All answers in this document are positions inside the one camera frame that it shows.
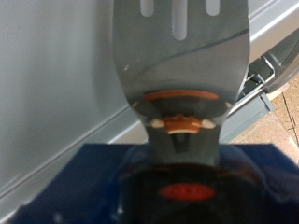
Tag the black slotted spatula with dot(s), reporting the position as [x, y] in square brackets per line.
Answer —
[187, 68]

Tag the silver toaster oven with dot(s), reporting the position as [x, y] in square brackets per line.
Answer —
[46, 77]

